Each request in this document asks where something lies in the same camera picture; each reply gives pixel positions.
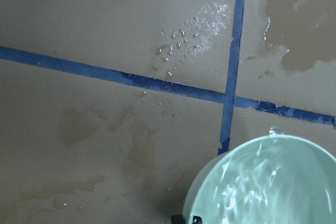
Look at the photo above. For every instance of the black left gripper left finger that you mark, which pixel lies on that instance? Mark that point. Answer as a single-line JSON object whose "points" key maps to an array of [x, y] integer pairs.
{"points": [[177, 219]]}

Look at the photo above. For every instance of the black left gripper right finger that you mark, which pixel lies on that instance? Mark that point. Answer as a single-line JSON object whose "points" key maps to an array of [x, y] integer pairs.
{"points": [[197, 220]]}

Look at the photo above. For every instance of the green ceramic bowl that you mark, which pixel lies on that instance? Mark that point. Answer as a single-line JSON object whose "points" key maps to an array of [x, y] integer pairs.
{"points": [[271, 179]]}

